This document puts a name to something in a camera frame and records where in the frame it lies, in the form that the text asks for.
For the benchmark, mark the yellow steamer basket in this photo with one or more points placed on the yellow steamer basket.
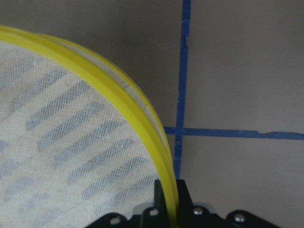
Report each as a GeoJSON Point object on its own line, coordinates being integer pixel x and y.
{"type": "Point", "coordinates": [78, 138]}

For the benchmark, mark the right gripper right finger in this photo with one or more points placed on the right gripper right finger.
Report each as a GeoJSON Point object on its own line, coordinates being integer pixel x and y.
{"type": "Point", "coordinates": [185, 201]}

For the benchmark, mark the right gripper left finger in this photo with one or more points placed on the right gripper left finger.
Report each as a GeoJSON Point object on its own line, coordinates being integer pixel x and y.
{"type": "Point", "coordinates": [159, 199]}

